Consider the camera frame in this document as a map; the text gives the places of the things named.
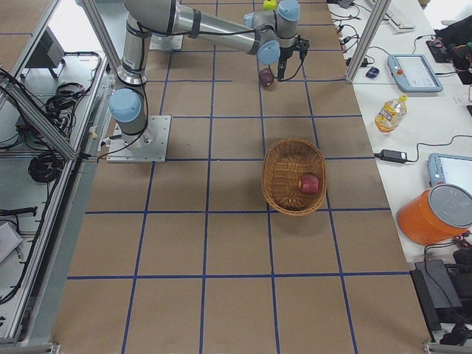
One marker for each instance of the dark red apple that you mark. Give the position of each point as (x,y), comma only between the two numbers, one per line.
(266,77)

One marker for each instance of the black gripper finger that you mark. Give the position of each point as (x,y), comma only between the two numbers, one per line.
(281,68)

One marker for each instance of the blue teach pendant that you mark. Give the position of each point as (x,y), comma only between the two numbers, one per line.
(449,169)
(413,74)

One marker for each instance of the black laptop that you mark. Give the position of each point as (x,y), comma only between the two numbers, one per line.
(437,295)

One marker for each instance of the green apple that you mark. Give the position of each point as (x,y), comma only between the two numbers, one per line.
(270,4)

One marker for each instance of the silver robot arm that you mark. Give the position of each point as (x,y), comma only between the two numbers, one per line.
(270,35)

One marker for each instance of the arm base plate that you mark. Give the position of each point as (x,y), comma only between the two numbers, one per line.
(165,43)
(151,146)

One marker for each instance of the woven wicker basket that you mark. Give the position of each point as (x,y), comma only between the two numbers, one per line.
(284,163)

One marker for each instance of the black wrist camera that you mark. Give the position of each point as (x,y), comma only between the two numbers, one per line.
(302,47)

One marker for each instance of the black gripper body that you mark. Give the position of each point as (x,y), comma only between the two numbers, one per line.
(285,55)

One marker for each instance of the yellow drink bottle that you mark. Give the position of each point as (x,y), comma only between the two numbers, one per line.
(391,114)

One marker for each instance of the orange bucket with grey lid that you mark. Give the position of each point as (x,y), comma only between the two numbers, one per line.
(437,214)

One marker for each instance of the aluminium frame post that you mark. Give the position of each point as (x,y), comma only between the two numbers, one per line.
(370,29)

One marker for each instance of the dark blue small pouch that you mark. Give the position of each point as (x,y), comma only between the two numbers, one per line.
(373,72)

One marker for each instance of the black power adapter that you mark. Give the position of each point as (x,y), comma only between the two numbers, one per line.
(391,156)

